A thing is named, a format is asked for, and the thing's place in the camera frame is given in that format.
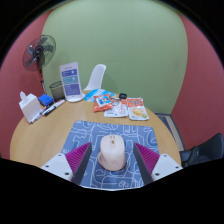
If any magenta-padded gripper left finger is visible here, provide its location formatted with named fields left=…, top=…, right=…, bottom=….
left=40, top=141, right=93, bottom=186

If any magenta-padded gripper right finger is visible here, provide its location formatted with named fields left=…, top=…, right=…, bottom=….
left=132, top=142, right=184, bottom=186

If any cream computer mouse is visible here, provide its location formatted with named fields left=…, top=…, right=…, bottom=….
left=97, top=134, right=128, bottom=173

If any blue patterned mouse pad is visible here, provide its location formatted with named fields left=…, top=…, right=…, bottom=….
left=60, top=119, right=161, bottom=192

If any black backpack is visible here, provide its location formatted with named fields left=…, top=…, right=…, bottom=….
left=179, top=147, right=206, bottom=168

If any yellow and orange snack packet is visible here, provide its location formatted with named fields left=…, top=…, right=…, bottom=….
left=126, top=96, right=150, bottom=122

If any black marker pen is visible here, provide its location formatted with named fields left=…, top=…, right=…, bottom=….
left=41, top=102, right=60, bottom=117
left=44, top=98, right=67, bottom=117

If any clear plastic snack packet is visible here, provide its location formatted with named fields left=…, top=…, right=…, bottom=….
left=103, top=96, right=130, bottom=119

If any red-capped white marker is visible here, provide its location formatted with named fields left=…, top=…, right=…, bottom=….
left=29, top=106, right=48, bottom=125

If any black plastic chair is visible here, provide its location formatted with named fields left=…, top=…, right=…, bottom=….
left=179, top=132, right=224, bottom=168

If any light blue packet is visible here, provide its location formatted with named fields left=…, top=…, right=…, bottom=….
left=82, top=88, right=116, bottom=103

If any small blue box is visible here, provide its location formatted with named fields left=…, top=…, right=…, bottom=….
left=37, top=93, right=55, bottom=107

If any white tissue box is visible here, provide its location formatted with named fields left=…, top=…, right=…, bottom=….
left=18, top=90, right=43, bottom=123

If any dark mesh pen cup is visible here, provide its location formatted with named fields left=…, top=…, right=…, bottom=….
left=48, top=80, right=66, bottom=103

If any black standing fan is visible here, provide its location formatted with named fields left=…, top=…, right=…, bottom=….
left=21, top=34, right=57, bottom=95

